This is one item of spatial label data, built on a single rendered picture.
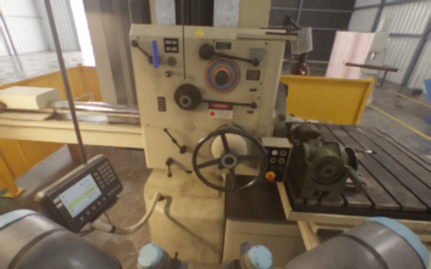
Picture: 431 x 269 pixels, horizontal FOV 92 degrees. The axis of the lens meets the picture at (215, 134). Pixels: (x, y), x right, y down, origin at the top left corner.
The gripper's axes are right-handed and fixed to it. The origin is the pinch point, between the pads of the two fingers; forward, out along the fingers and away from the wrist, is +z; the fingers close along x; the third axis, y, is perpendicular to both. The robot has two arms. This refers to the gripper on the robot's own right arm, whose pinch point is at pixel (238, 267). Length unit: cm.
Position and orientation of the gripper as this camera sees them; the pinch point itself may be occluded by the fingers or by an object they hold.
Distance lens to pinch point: 132.1
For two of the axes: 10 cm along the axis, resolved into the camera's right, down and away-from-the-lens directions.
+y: 1.0, 7.8, -6.2
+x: 9.7, 0.6, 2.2
